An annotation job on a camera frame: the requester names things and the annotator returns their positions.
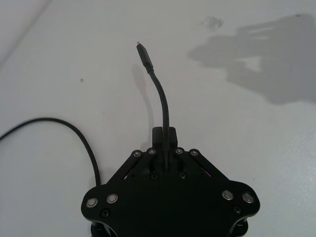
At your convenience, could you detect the black cable with silver plug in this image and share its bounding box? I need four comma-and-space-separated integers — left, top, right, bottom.
0, 41, 171, 186

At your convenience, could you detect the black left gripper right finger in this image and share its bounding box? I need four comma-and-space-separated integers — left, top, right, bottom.
168, 126, 225, 185

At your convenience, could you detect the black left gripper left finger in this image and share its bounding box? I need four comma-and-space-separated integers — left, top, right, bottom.
106, 126, 164, 185

